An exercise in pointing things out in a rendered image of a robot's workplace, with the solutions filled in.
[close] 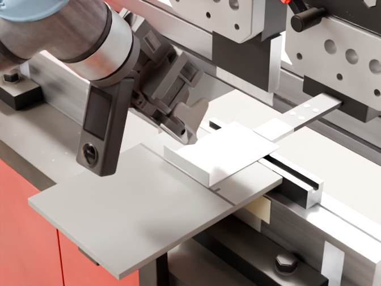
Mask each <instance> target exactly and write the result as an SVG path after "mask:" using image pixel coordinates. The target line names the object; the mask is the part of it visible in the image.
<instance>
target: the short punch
mask: <svg viewBox="0 0 381 286"><path fill-rule="evenodd" d="M282 37H283V35H282V34H278V35H275V36H273V37H271V38H269V39H266V40H264V41H262V42H260V41H258V40H256V39H254V38H252V39H249V40H247V41H245V42H243V43H237V42H235V41H233V40H231V39H229V38H228V37H225V36H223V35H221V34H219V33H217V32H215V31H213V33H212V64H213V65H215V66H216V67H217V77H219V78H221V79H223V80H224V81H226V82H228V83H230V84H232V85H234V86H236V87H238V88H240V89H241V90H243V91H245V92H247V93H249V94H251V95H253V96H255V97H257V98H259V99H260V100H262V101H264V102H266V103H268V104H270V105H271V106H273V99H274V92H275V91H277V90H278V88H279V85H280V69H281V53H282Z"/></svg>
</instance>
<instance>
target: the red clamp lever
mask: <svg viewBox="0 0 381 286"><path fill-rule="evenodd" d="M281 1H282V2H283V3H287V4H288V5H289V7H290V8H291V10H292V12H293V13H294V16H292V18H291V21H290V23H291V26H292V28H293V30H294V31H296V32H302V31H304V30H307V29H309V28H311V27H313V26H315V25H317V24H319V23H320V22H321V19H322V18H323V17H325V16H326V15H327V12H326V9H324V8H320V9H317V8H315V7H312V8H310V9H307V7H306V5H305V4H304V3H303V1H302V0H281Z"/></svg>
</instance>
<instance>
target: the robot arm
mask: <svg viewBox="0 0 381 286"><path fill-rule="evenodd" d="M130 26H132V28H130ZM42 51H47V52H48V53H50V54H51V55H52V56H53V57H55V58H56V59H57V60H59V61H61V62H62V63H63V64H65V65H66V66H67V67H68V68H69V69H71V70H72V71H73V72H75V73H76V74H77V75H79V76H80V77H81V78H83V79H86V80H88V81H89V82H90V85H89V88H88V94H87V100H86V106H85V111H84V117H83V123H82V129H81V135H80V138H79V144H78V150H77V156H76V162H77V163H78V164H80V165H81V166H83V167H85V168H86V169H88V170H90V171H91V172H93V173H94V174H96V175H98V176H99V177H104V176H110V175H113V174H115V173H116V170H117V164H118V159H119V155H120V150H121V144H122V139H123V135H124V130H125V124H126V119H127V115H128V110H129V109H130V110H132V111H133V112H135V113H136V114H137V115H140V116H141V117H142V118H144V119H146V120H147V121H149V122H150V123H152V124H154V125H156V126H157V127H158V128H159V129H161V130H162V131H164V132H165V133H167V134H168V135H169V136H171V137H172V138H174V139H175V140H176V141H178V142H179V143H181V144H183V145H184V146H187V145H195V144H196V142H197V141H198V138H197V131H198V128H199V126H200V124H201V122H202V120H203V118H204V116H205V114H206V112H207V110H208V108H209V101H208V100H207V99H206V98H201V99H199V100H198V101H196V102H195V103H194V104H192V105H191V106H187V105H186V103H187V101H188V98H189V90H188V89H189V87H191V88H192V89H194V88H195V87H196V86H197V84H198V83H199V81H200V80H201V78H202V77H203V76H204V74H205V72H204V71H203V70H202V69H201V68H200V67H199V66H197V65H196V64H195V63H194V62H193V61H192V60H191V59H190V58H189V57H188V56H187V55H186V54H185V53H184V52H183V51H181V49H180V48H178V47H174V46H173V45H171V44H170V43H169V42H168V41H167V40H166V39H165V38H164V37H163V36H162V35H161V34H160V33H159V32H158V31H157V30H156V29H155V28H154V27H153V26H152V25H151V24H150V23H149V22H148V21H147V20H146V19H145V18H143V17H141V16H139V15H136V14H134V13H132V12H131V11H129V10H127V9H125V8H123V9H122V10H121V12H120V13H119V14H118V13H117V12H115V10H114V9H113V8H111V6H110V5H108V4H107V3H106V2H104V1H103V0H0V77H1V76H2V75H4V74H6V73H7V72H9V71H10V70H12V69H14V68H16V67H17V66H19V65H21V64H23V63H24V62H26V61H28V60H30V59H31V58H32V57H33V56H35V55H37V54H38V53H40V52H42Z"/></svg>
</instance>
